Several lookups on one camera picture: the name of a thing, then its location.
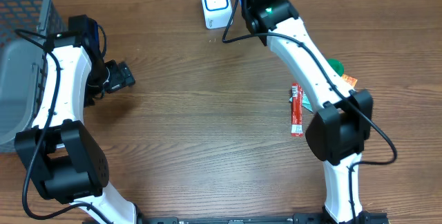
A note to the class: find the orange snack packet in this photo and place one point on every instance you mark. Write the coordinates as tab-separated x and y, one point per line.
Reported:
350	80

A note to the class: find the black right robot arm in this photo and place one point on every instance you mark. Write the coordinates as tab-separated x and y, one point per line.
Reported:
340	126

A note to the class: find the teal snack packet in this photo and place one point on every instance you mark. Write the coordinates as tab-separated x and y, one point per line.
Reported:
306	103

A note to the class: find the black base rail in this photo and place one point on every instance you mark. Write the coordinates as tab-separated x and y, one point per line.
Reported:
364	218

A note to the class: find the red white snack bar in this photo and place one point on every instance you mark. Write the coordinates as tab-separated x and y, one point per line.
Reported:
296	110

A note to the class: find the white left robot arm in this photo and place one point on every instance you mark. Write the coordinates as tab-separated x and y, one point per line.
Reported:
65	167

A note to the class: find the grey plastic basket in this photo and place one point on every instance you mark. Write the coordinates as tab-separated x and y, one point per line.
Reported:
23	67

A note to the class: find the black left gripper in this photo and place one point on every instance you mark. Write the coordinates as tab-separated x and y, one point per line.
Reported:
121	77

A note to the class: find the white barcode scanner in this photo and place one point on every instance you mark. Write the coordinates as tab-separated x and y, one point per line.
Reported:
216	13

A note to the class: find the green lid jar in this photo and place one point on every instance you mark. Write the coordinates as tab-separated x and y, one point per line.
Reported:
337	66

